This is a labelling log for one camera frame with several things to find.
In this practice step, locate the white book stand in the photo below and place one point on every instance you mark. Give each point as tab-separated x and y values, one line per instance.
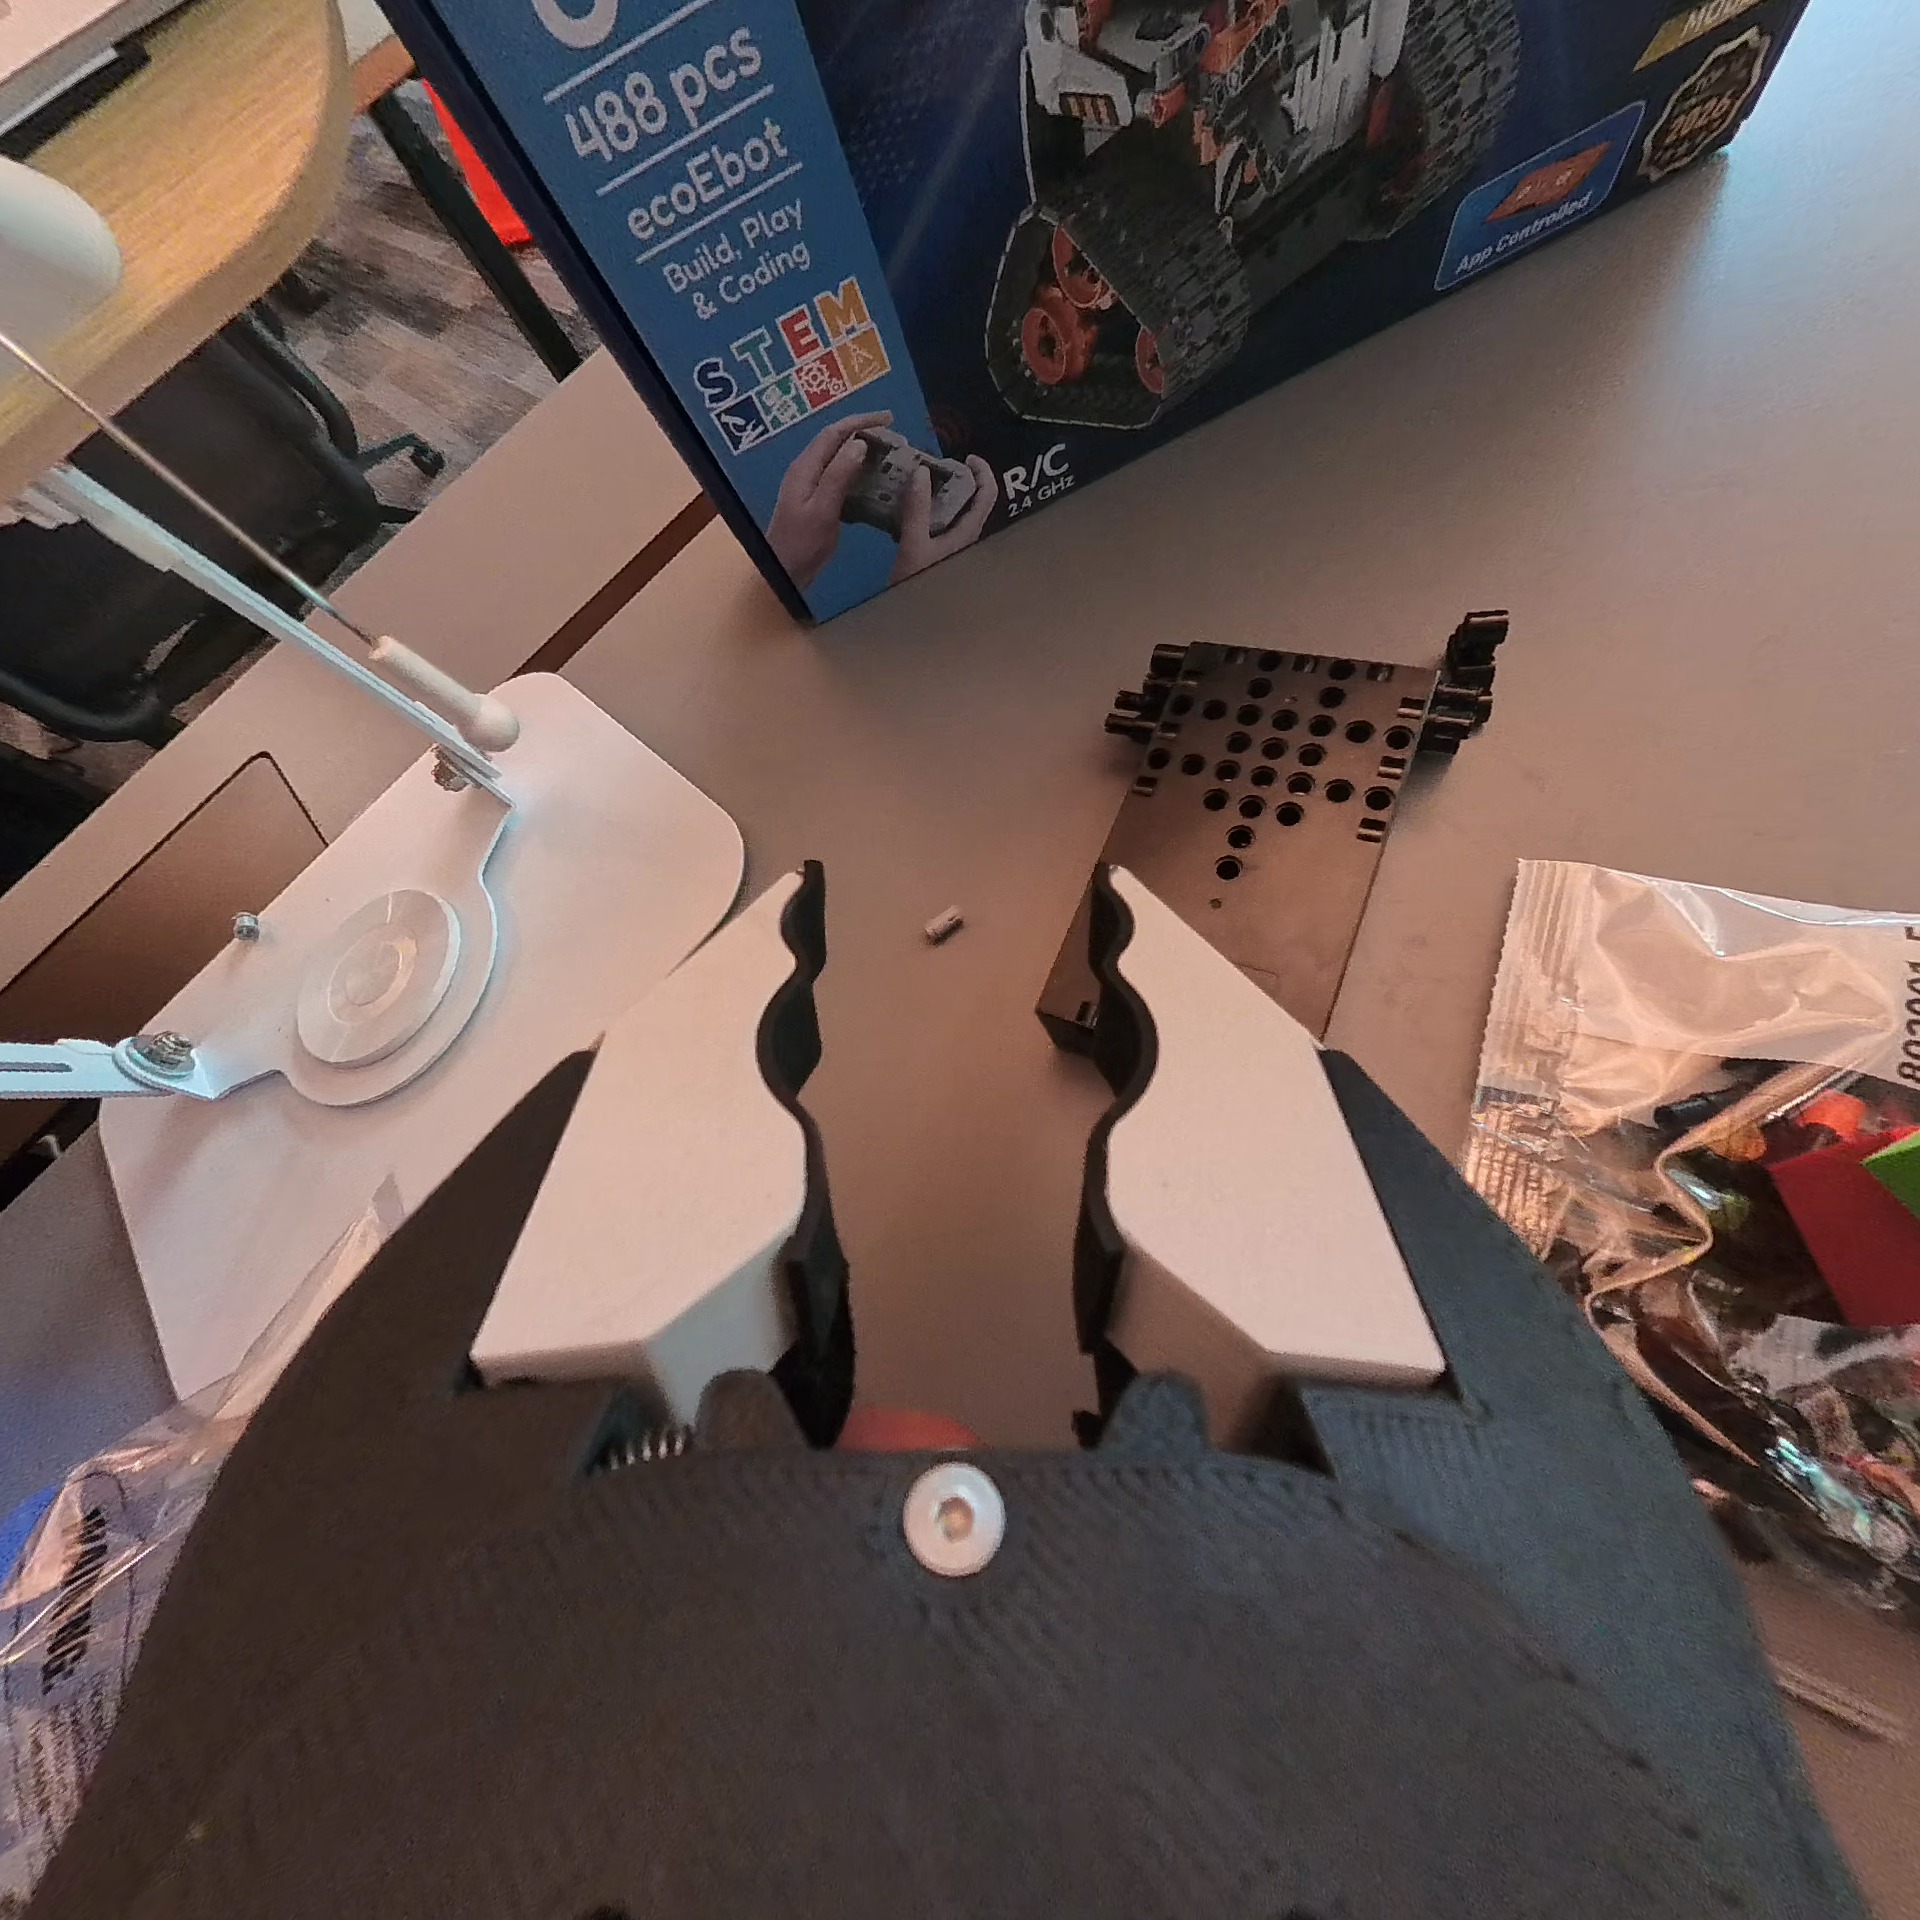
614	839

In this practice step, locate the clear printed plastic bag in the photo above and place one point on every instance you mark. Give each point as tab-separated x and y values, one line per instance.
91	1545

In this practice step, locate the red foam cube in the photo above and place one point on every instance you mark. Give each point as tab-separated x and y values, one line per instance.
1836	1245

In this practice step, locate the small grey connector piece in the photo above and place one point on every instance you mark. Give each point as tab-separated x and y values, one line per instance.
947	925

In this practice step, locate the blue toy robot box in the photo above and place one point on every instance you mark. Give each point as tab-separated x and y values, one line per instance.
901	241

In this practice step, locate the white instruction booklet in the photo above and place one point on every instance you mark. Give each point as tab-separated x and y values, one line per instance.
59	60

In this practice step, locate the green foam cube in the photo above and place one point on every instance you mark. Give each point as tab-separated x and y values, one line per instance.
1891	1169

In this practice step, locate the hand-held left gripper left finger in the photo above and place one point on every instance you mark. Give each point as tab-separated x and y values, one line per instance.
669	1200

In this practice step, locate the black office chair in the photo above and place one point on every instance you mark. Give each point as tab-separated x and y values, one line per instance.
119	585

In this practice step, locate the orange plastic object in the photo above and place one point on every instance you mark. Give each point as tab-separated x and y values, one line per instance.
473	166

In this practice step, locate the clear bag of building parts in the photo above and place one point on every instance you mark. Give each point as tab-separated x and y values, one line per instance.
1635	990

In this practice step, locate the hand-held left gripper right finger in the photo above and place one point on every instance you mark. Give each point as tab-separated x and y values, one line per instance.
1253	1200

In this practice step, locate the black perforated building plate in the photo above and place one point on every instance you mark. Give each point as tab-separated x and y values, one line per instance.
1290	887

